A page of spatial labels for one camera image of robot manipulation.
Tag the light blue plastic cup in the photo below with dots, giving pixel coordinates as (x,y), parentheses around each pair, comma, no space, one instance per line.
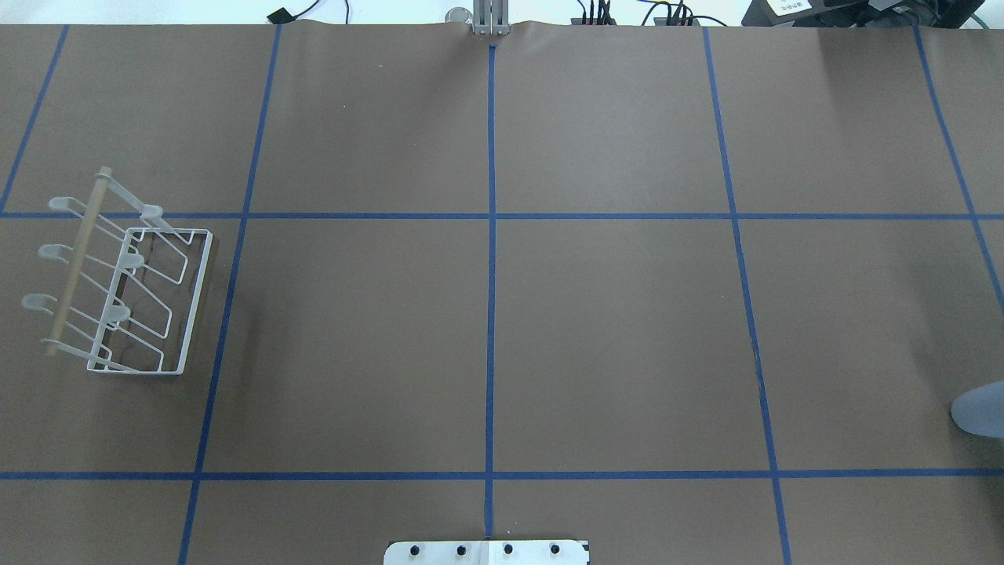
(980,411)

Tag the black orange usb hub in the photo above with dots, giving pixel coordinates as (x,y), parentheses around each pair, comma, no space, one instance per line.
(594,13)

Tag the small black box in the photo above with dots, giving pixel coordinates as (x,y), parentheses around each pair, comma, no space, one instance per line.
(280,16)

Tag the black laptop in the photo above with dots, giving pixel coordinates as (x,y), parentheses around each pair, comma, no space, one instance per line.
(861,14)

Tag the aluminium frame post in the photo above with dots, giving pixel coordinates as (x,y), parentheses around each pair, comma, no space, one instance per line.
(490,17)

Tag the white camera pole base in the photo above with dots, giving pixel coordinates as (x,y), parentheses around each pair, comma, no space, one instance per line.
(561,551)

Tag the white wire cup holder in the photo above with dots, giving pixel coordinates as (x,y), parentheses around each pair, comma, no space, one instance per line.
(134,284)

